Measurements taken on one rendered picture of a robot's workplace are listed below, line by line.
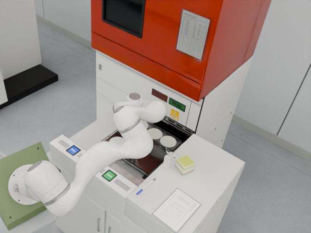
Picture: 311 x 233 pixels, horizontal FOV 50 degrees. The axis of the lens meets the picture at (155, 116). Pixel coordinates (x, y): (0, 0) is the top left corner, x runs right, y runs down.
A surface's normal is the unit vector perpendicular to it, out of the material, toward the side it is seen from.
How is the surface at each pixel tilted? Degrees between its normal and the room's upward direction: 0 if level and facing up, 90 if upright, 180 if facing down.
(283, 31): 90
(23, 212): 48
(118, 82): 90
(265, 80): 90
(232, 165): 0
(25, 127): 0
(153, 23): 90
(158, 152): 0
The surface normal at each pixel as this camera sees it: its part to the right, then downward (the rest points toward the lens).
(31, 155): 0.57, -0.11
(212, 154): 0.11, -0.76
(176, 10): -0.59, 0.47
